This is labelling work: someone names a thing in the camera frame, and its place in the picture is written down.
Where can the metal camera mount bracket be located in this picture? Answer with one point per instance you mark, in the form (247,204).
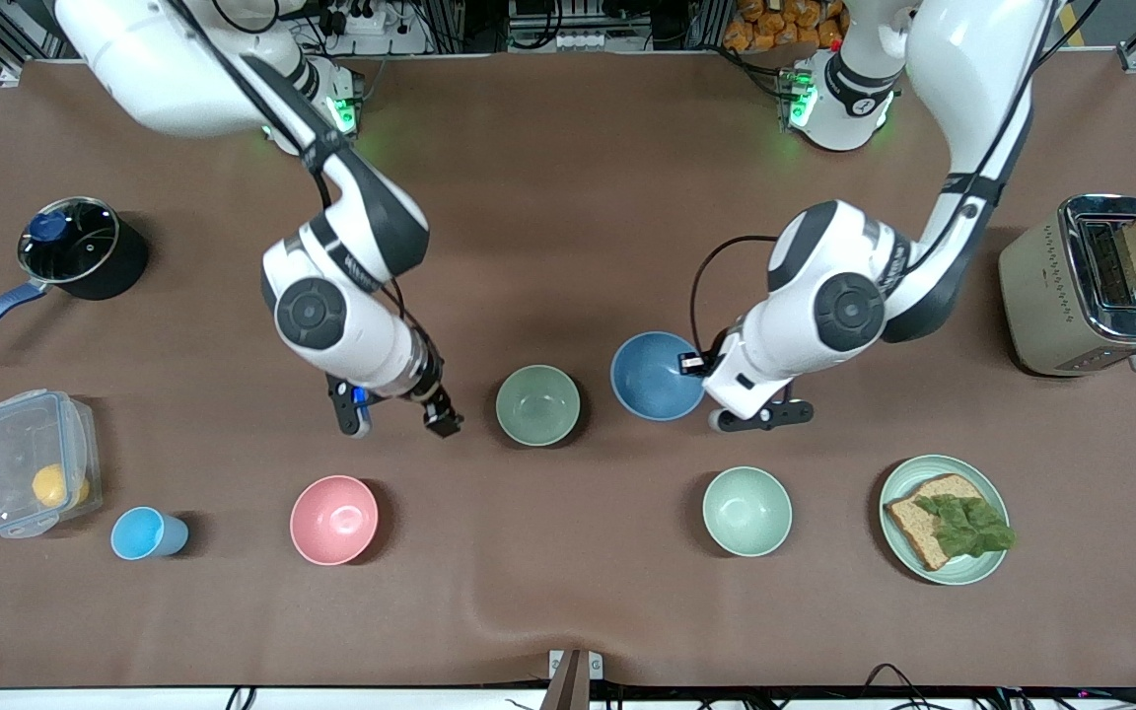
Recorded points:
(575,680)

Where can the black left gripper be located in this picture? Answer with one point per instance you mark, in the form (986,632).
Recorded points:
(707,361)

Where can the brown bread slice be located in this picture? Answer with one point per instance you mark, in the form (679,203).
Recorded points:
(913,528)

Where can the pink bowl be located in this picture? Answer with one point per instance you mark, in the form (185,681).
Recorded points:
(333,521)

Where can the clear plastic lidded container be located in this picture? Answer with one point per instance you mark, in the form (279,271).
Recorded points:
(6,454)

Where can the blue bowl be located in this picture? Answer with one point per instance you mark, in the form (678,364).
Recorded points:
(649,380)

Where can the silver toaster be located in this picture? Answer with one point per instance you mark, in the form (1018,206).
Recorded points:
(1036,296)

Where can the light green plate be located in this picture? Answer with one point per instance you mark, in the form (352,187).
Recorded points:
(972,570)

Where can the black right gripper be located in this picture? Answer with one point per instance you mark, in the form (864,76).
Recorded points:
(437,404)

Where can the light blue plastic cup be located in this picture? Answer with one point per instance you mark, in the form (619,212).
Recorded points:
(139,533)

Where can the orange snack bag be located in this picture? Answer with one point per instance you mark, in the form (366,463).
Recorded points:
(775,25)

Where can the light green bowl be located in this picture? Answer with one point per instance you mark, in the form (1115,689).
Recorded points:
(537,406)
(747,512)

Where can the yellow lemon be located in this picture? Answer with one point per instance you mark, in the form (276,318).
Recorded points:
(53,485)

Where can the green lettuce leaf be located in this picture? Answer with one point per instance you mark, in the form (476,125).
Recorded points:
(967,528)

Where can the glass lid with blue knob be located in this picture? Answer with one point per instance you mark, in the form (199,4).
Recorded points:
(85,248)

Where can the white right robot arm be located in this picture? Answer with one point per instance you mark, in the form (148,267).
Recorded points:
(331,316)

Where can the white power strip with plugs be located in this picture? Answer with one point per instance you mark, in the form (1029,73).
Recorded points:
(369,22)

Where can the brown table mat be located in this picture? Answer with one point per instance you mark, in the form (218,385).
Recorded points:
(568,572)

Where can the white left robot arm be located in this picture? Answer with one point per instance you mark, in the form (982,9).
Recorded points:
(824,316)

